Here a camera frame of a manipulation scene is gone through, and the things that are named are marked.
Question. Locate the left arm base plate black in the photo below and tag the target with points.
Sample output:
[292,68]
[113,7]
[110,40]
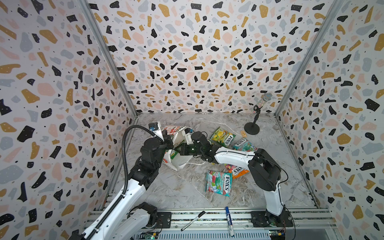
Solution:
[164,220]

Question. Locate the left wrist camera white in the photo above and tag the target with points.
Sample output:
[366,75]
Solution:
[155,128]

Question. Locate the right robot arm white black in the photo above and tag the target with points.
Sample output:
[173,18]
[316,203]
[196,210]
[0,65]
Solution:
[263,168]

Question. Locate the microphone on black stand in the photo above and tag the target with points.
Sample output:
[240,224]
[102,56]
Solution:
[252,128]

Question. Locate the orange yellow snack packet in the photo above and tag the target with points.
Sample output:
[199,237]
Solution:
[236,171]

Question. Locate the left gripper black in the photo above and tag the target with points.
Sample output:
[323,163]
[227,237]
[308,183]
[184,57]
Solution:
[166,142]

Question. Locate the green yellow spring tea packet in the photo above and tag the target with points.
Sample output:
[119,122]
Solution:
[173,154]

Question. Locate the white paper bag red flowers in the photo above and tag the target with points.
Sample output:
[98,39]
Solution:
[179,162]

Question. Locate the right circuit board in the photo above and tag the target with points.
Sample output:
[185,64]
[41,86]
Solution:
[277,235]

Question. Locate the aluminium mounting rail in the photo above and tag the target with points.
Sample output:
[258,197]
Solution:
[309,224]

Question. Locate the left circuit board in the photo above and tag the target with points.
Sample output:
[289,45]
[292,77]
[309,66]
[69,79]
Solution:
[148,236]

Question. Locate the teal pink snack packet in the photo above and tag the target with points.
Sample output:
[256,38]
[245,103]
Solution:
[244,145]

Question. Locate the yellow green snack packet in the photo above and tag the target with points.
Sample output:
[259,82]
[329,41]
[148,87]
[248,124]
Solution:
[222,137]

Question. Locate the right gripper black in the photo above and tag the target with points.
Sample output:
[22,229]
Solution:
[182,149]

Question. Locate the dark green snack packet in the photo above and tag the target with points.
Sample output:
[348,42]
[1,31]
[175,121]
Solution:
[219,183]

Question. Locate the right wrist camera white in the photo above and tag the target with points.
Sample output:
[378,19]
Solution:
[187,133]

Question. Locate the blue white marker pen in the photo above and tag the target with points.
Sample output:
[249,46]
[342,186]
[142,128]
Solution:
[229,221]

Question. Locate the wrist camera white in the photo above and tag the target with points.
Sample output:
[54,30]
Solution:
[187,133]
[155,128]

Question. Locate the circuit board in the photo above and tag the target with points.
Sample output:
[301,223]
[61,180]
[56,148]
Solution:
[148,236]
[277,235]

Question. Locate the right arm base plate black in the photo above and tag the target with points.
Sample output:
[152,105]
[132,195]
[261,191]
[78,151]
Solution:
[264,219]

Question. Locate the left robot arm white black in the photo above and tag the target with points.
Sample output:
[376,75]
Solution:
[121,220]

